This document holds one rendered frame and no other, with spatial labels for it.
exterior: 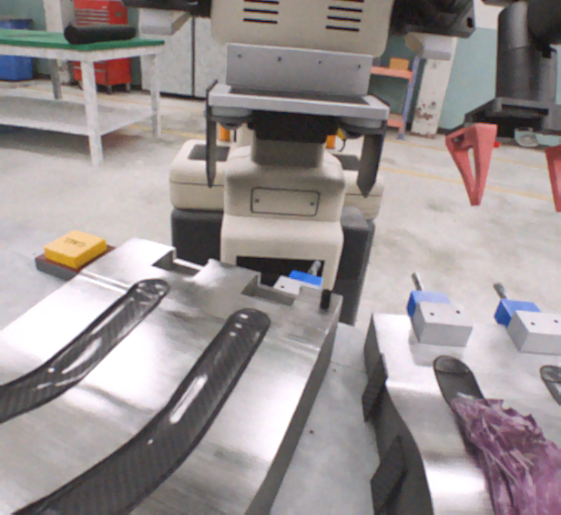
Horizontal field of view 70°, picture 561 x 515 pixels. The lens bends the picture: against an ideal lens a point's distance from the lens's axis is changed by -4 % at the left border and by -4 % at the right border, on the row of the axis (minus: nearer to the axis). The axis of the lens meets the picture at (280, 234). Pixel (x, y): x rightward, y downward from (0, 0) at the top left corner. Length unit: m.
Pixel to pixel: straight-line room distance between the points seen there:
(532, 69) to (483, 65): 5.19
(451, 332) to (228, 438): 0.25
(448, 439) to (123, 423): 0.23
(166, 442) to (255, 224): 0.50
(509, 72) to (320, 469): 0.41
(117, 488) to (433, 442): 0.20
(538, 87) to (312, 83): 0.33
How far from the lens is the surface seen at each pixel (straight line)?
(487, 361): 0.47
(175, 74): 6.21
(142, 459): 0.30
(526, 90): 0.47
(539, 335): 0.50
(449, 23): 0.74
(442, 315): 0.46
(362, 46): 0.70
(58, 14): 7.34
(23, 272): 0.67
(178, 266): 0.50
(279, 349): 0.36
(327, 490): 0.39
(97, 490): 0.28
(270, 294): 0.45
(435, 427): 0.35
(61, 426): 0.32
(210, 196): 1.03
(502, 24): 0.51
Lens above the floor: 1.14
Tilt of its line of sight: 28 degrees down
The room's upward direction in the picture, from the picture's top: 5 degrees clockwise
